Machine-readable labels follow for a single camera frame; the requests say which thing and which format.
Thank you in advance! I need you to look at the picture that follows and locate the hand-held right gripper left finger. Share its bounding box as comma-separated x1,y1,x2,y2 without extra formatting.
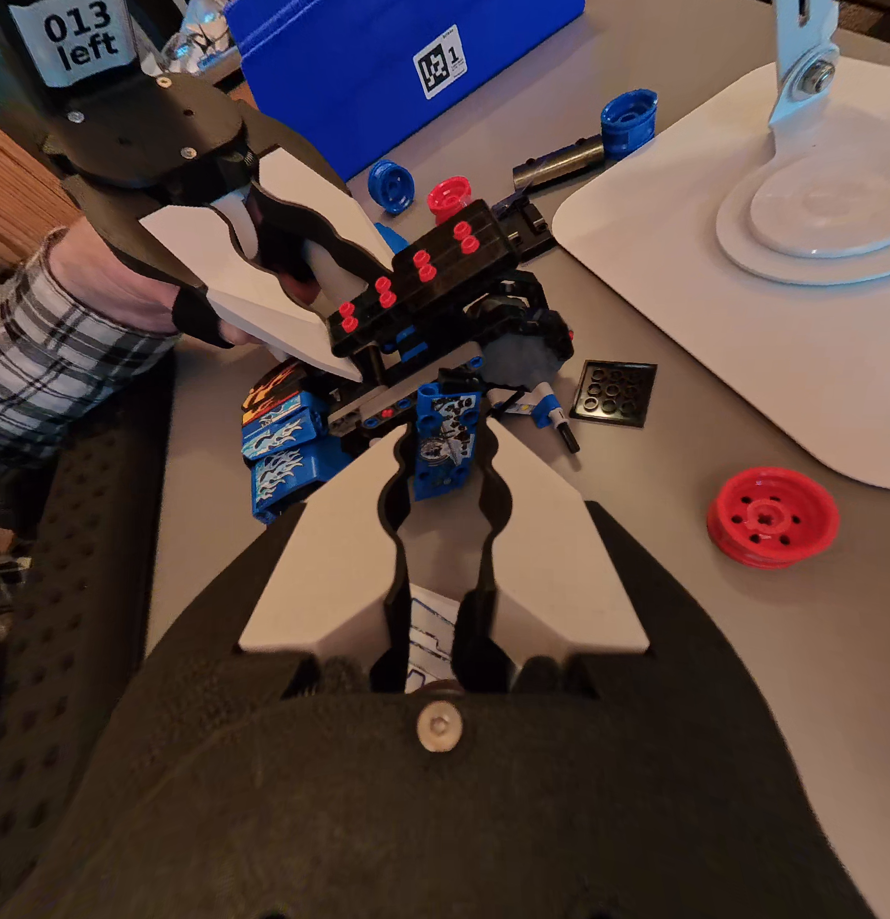
237,424,412,658

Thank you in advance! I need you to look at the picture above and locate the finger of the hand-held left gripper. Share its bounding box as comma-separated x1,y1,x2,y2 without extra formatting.
252,146,415,303
138,204,365,383

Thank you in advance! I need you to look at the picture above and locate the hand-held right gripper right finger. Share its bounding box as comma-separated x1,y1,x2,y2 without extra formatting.
477,418,652,656

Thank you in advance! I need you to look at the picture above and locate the toy brick truck model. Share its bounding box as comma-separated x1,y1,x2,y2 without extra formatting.
240,199,582,527

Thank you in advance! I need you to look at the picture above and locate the blue skull sticker panel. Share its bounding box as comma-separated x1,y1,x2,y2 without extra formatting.
412,382,484,502

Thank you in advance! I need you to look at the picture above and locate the person's left forearm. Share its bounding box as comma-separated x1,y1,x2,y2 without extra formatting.
0,230,181,471

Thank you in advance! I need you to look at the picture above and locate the person's left hand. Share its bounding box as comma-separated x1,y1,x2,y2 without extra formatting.
50,215,275,354

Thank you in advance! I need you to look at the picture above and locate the blue storage bin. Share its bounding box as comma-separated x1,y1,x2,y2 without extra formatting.
224,0,586,182

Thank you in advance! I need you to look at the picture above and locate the colourful sticker sheet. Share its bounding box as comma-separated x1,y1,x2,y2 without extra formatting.
404,582,462,695

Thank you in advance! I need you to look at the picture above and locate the red wheel rim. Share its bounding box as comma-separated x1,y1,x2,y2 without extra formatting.
706,467,841,570
426,175,475,225

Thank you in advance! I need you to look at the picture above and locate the wooden board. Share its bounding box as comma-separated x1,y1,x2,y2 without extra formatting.
0,117,81,268

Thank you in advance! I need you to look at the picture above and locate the black square plate piece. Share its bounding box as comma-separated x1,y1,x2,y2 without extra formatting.
568,358,660,430

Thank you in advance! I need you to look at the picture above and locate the black cylinder brick piece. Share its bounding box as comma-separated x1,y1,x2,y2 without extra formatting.
511,134,606,191

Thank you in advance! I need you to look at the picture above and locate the black perforated mat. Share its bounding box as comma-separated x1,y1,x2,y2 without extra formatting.
0,350,176,919

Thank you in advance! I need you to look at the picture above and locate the white book stand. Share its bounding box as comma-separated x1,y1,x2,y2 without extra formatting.
551,0,890,493

